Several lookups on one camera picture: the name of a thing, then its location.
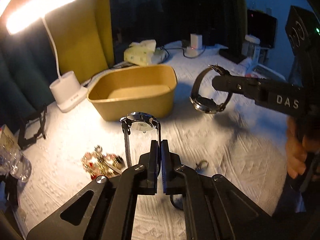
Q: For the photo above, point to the black plastic frame bracket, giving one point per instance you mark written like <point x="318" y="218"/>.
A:
<point x="32" y="128"/>

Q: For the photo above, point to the tan oval storage box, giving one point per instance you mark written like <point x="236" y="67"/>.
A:
<point x="148" y="89"/>

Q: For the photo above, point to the gold red jewelry brooch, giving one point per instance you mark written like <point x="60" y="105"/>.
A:
<point x="96" y="163"/>

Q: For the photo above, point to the white charger on power strip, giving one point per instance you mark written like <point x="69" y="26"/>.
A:
<point x="195" y="48"/>

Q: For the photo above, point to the yellow tissue pack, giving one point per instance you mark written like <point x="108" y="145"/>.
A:
<point x="144" y="53"/>

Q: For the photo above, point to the clear plastic water bottle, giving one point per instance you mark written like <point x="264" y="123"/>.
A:
<point x="13" y="161"/>

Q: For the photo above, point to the white desk lamp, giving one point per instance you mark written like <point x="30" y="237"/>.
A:
<point x="66" y="89"/>

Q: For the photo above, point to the dark monitor screen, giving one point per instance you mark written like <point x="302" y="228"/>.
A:
<point x="263" y="27"/>

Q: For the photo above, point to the black speaker box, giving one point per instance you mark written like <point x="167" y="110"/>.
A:
<point x="302" y="29"/>

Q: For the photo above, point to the white jar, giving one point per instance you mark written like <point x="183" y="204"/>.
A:
<point x="249" y="45"/>

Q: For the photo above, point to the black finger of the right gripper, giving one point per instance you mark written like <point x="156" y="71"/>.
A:
<point x="247" y="87"/>

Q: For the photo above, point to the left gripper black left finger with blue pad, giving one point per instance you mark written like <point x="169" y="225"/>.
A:
<point x="105" y="208"/>

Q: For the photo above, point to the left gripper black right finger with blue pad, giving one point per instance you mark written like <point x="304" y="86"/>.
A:
<point x="213" y="207"/>

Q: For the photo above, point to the person's right hand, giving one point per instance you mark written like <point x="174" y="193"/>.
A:
<point x="296" y="151"/>

